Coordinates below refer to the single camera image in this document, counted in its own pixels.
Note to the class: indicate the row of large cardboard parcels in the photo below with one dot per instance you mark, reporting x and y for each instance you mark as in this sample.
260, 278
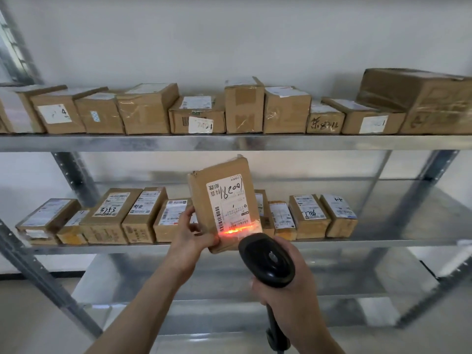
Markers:
147, 110

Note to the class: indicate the person's right fingers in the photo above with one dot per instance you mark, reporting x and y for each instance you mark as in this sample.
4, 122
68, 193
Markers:
259, 293

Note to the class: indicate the person's left thumb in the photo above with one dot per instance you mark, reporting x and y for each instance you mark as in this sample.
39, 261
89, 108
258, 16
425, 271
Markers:
188, 216

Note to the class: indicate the person's right hand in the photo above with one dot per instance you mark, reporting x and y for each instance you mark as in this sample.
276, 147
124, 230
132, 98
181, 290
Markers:
297, 294

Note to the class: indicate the metal shelving unit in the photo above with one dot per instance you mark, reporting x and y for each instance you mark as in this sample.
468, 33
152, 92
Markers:
236, 143

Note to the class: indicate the person's right forearm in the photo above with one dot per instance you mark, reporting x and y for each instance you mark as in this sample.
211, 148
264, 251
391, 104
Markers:
317, 341

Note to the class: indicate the person's left hand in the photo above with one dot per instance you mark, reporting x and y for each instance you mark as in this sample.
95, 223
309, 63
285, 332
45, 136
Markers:
186, 246

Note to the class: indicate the row of small cardboard parcels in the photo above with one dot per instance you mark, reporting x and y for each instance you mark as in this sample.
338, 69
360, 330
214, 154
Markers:
107, 219

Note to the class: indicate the brown box with handwritten label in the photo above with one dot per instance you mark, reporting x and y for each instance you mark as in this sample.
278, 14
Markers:
223, 178

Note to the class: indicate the person's left forearm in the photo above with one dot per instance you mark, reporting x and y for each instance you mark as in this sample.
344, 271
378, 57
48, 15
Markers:
142, 309

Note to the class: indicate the black barcode scanner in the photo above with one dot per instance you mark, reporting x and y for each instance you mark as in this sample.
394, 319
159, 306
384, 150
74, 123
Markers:
267, 259

